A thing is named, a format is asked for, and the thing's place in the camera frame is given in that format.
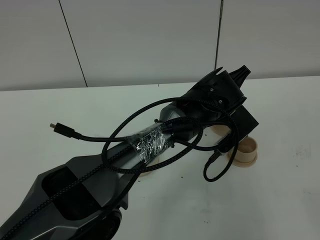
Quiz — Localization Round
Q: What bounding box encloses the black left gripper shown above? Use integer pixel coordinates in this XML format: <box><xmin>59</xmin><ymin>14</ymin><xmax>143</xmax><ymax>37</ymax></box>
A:
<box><xmin>182</xmin><ymin>65</ymin><xmax>250</xmax><ymax>118</ymax></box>

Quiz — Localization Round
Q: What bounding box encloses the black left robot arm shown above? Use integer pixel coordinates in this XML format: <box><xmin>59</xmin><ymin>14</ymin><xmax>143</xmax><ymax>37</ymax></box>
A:
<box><xmin>0</xmin><ymin>66</ymin><xmax>258</xmax><ymax>240</ymax></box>

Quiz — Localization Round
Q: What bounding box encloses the beige round teapot saucer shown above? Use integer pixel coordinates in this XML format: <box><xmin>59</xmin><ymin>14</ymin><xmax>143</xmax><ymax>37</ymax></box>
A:
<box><xmin>139</xmin><ymin>156</ymin><xmax>162</xmax><ymax>178</ymax></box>

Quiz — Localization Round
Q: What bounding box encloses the near beige teacup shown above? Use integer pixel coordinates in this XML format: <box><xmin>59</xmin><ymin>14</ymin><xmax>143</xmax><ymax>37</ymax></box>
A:
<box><xmin>237</xmin><ymin>136</ymin><xmax>258</xmax><ymax>153</ymax></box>

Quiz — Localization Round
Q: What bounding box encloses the near beige cup saucer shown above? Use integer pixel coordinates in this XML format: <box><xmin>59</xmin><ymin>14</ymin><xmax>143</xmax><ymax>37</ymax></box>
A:
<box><xmin>232</xmin><ymin>150</ymin><xmax>258</xmax><ymax>168</ymax></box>

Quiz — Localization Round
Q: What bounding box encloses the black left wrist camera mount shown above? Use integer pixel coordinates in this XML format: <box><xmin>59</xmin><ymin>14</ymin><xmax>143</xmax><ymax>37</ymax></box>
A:
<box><xmin>218</xmin><ymin>105</ymin><xmax>259</xmax><ymax>154</ymax></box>

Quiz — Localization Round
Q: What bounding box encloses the black braided cable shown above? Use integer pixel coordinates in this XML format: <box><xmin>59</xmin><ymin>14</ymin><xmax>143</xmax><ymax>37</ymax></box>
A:
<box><xmin>0</xmin><ymin>96</ymin><xmax>242</xmax><ymax>240</ymax></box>

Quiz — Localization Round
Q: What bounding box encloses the loose black plug cable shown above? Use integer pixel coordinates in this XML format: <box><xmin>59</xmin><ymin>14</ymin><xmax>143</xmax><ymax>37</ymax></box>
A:
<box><xmin>49</xmin><ymin>118</ymin><xmax>203</xmax><ymax>145</ymax></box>

